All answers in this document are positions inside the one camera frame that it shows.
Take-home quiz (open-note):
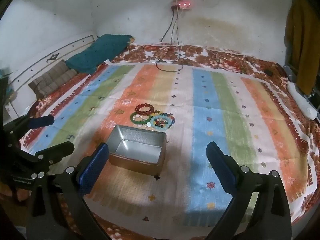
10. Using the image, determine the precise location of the metal tin box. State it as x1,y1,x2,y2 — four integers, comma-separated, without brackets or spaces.
107,124,167,177

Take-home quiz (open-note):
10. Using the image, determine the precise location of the white charging cable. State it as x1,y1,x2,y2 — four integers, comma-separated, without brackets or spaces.
151,46,183,63

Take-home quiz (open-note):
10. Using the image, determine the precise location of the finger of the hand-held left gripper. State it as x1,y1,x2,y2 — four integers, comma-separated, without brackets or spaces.
14,141,75,173
4,114,55,141

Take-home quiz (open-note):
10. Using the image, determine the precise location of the brown striped cushion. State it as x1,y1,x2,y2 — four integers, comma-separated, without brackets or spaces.
28,60,77,100

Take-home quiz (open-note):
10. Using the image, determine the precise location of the power strip with red lights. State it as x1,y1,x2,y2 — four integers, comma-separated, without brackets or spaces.
171,1,192,11

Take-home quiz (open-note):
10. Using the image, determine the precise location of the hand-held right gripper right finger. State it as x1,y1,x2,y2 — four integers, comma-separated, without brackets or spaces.
205,141,292,240

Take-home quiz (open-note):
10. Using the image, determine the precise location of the thin black cable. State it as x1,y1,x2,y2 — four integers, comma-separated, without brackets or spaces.
161,10,175,42

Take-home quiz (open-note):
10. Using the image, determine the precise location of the white headboard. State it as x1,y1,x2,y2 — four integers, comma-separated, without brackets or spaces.
0,35,97,120

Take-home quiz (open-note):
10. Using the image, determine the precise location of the light blue bead bracelet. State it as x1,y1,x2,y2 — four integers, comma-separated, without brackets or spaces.
150,115,175,131

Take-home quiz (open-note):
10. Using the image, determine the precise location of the red bead bracelet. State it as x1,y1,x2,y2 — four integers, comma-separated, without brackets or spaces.
135,103,154,115

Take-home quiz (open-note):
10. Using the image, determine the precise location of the looped black cable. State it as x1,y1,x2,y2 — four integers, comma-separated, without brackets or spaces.
156,7,184,72

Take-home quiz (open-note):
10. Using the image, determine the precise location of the teal pillow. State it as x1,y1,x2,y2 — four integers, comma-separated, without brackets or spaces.
65,34,135,74

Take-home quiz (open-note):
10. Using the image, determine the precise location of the multicolour bead bracelet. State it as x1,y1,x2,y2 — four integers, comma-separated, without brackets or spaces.
153,110,175,128

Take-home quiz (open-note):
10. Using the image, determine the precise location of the yellow hanging garment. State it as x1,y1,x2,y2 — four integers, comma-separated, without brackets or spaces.
285,0,318,94

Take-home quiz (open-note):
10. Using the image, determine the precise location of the striped pastel mat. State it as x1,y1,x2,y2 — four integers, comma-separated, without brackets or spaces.
21,64,314,228

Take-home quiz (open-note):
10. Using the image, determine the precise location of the white rolled cloth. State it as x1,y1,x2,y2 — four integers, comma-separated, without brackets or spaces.
286,81,318,120

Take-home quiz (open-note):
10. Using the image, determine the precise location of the green jade bangle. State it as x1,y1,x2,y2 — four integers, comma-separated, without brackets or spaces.
130,112,151,125

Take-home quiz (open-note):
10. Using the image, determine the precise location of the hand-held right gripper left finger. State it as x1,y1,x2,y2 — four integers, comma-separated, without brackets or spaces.
26,142,110,240

